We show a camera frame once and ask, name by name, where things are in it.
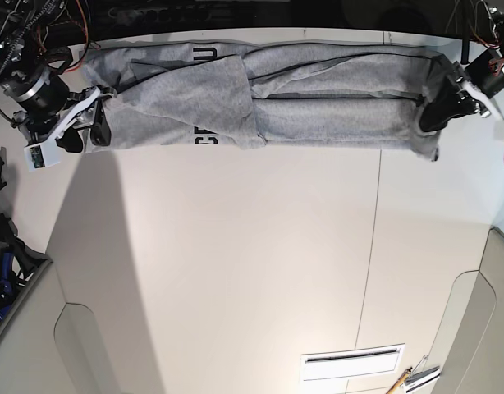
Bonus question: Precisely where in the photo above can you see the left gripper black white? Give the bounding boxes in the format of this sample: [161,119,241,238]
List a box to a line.
[415,48,504,134]

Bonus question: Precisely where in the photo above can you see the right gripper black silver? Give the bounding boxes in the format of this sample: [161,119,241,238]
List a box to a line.
[3,69,115,153]

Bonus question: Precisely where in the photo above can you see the grey T-shirt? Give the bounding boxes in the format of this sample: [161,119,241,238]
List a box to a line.
[83,42,451,159]

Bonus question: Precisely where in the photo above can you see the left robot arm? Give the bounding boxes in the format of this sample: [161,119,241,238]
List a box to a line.
[419,1,504,133]

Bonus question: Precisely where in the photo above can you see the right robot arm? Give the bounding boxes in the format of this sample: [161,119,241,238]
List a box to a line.
[0,1,115,153]

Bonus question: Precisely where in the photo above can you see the black blue chair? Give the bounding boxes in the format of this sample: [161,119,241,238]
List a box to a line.
[0,213,50,324]

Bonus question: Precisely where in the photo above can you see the white grey stapler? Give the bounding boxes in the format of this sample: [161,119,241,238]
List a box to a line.
[403,366,441,391]

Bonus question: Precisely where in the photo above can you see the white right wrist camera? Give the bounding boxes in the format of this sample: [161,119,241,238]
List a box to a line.
[24,140,62,172]

